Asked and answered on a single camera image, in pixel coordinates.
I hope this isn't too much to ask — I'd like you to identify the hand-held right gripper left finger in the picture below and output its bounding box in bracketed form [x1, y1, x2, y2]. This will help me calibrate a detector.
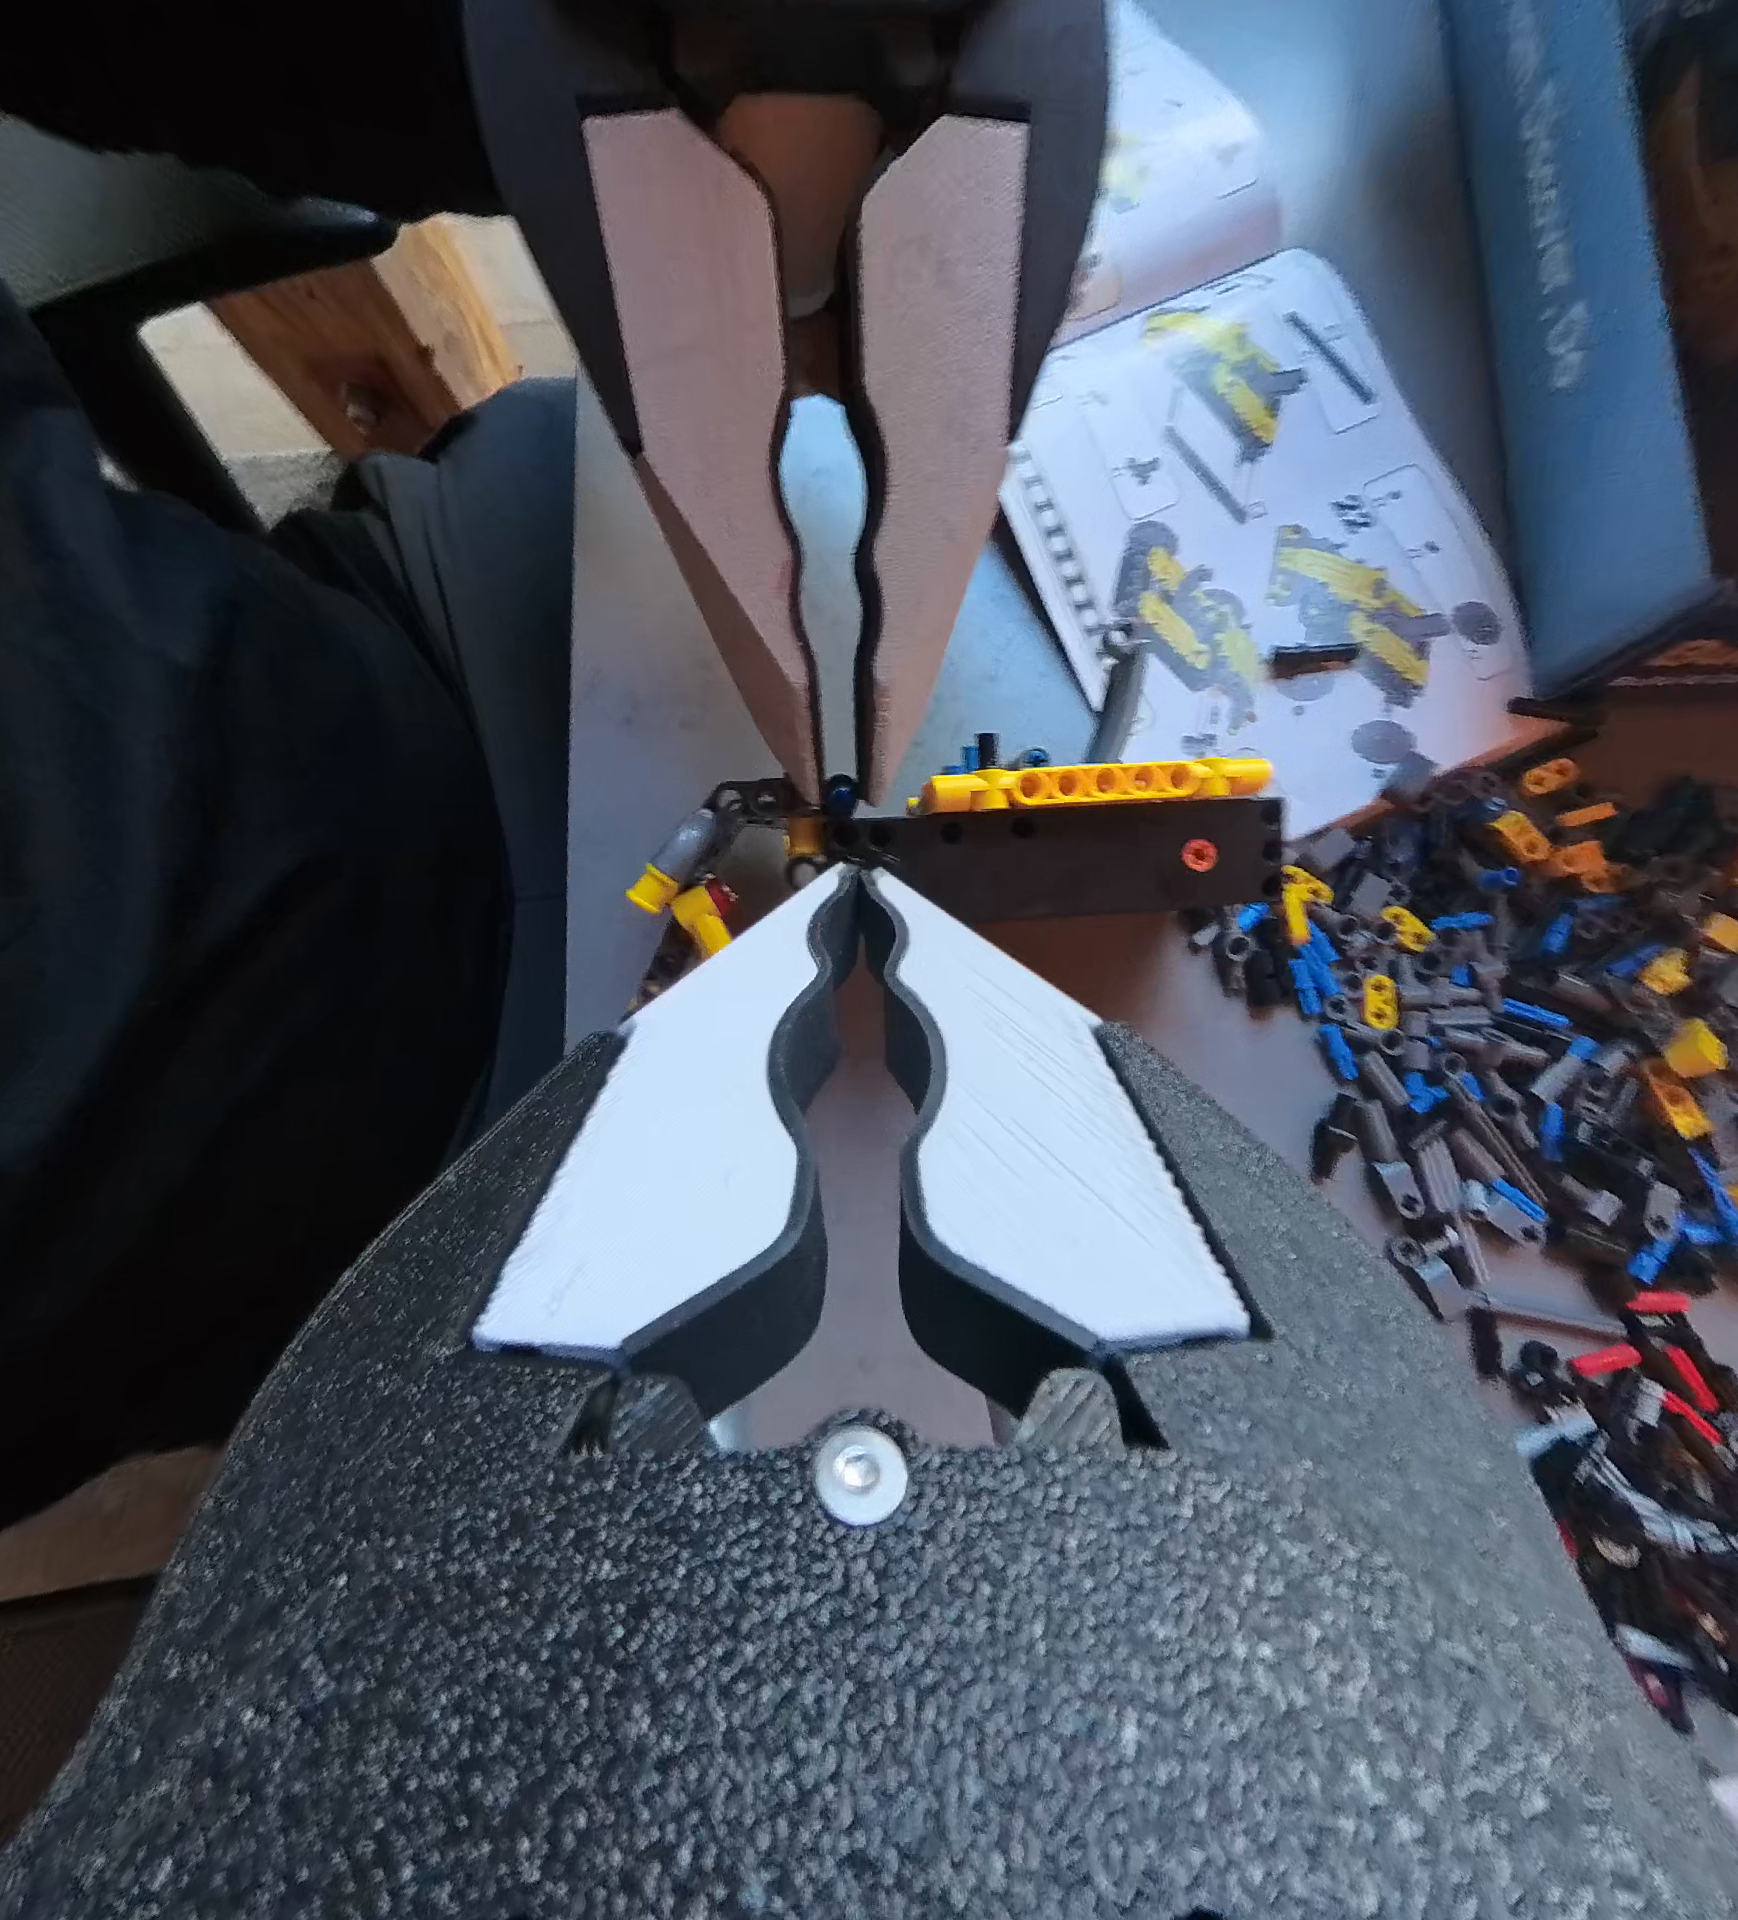
[472, 865, 863, 1424]

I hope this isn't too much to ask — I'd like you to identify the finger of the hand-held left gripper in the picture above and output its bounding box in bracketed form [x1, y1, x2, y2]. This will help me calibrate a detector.
[580, 107, 829, 809]
[843, 107, 1033, 812]

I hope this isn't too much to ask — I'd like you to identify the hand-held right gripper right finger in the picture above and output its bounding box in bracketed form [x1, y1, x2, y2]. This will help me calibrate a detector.
[862, 866, 1254, 1419]

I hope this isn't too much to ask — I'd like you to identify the yellow black toy vehicle model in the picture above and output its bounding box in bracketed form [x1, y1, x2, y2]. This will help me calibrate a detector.
[627, 631, 1288, 991]

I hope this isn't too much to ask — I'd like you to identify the grey desk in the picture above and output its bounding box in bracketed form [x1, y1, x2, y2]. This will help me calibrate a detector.
[560, 0, 1738, 1920]

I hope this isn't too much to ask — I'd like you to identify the white instruction booklet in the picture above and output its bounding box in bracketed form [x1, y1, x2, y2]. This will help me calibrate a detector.
[995, 0, 1533, 842]

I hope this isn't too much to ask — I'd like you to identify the black chair armrest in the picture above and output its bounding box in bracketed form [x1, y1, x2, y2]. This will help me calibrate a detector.
[0, 104, 398, 527]

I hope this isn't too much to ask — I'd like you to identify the pile of mixed brick parts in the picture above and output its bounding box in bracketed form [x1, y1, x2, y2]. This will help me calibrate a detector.
[1184, 756, 1738, 1321]

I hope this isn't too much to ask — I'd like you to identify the person's dark clothed body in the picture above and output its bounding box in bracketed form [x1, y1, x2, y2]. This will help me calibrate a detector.
[0, 179, 578, 1577]

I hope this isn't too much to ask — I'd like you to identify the blue cardboard toy box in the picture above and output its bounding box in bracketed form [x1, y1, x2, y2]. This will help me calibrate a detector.
[1439, 0, 1738, 783]

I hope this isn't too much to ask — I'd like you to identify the pile of black red pins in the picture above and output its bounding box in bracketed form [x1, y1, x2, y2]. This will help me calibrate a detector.
[1470, 1290, 1738, 1734]

